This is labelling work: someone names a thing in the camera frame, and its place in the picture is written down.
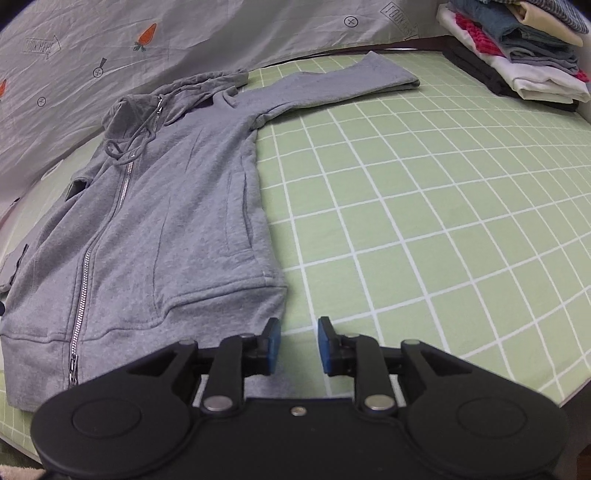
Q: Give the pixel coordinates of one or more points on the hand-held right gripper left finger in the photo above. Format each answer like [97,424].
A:
[272,344]

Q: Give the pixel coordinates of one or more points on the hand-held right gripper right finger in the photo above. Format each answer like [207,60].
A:
[327,344]

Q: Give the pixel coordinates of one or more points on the grey zip hoodie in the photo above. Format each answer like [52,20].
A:
[175,221]

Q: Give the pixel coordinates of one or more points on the stack of folded clothes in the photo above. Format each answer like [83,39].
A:
[521,50]

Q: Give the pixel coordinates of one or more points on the grey carrot print curtain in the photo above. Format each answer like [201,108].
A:
[194,41]

